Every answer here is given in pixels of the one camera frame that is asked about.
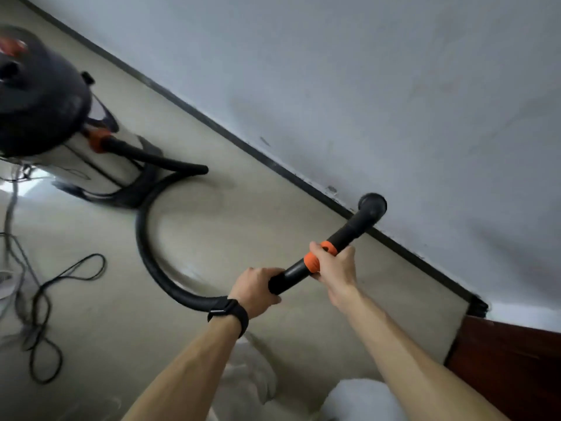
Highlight person's right hand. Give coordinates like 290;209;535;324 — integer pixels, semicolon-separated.
309;240;358;312

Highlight person's left hand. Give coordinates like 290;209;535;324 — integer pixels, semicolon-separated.
227;267;286;320

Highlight black vacuum hose with nozzle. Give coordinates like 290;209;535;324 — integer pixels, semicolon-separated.
87;129;388;313

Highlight black power cord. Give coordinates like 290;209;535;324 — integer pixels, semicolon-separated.
0;232;108;386

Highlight grey cable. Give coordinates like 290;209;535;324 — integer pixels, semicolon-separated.
0;165;25;323

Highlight grey vacuum cleaner orange knobs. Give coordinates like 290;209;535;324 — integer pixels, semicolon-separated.
0;23;165;210

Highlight person's right forearm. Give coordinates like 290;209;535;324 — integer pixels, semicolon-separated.
340;287;512;421

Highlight person's left forearm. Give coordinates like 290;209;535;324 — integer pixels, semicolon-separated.
122;315;243;421

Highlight black smartwatch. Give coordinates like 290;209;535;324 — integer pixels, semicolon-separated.
206;297;250;339

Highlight light grey trousers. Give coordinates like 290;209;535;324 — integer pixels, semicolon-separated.
206;336;409;421

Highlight black baseboard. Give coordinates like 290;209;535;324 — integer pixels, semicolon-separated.
13;0;490;320

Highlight dark red wooden furniture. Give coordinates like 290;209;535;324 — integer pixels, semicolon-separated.
445;315;561;421

